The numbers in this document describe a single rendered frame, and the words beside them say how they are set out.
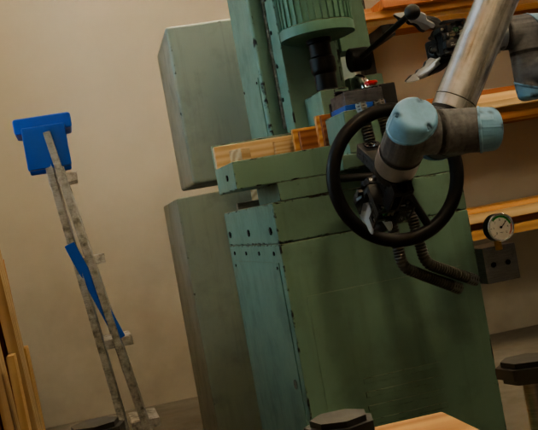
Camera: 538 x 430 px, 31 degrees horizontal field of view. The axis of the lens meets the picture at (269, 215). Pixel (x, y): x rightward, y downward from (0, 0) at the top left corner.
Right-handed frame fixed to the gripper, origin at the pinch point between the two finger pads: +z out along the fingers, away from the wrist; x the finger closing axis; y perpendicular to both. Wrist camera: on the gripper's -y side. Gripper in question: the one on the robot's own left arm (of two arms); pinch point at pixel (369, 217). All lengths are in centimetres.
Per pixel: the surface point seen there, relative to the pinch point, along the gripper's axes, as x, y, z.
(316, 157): -1.3, -24.0, 13.3
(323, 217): -2.2, -12.7, 19.8
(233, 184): -19.8, -22.9, 16.6
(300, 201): -6.6, -16.4, 17.7
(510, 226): 37.4, -1.6, 19.1
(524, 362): -28, 64, -91
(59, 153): -53, -75, 69
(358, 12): 26, -72, 24
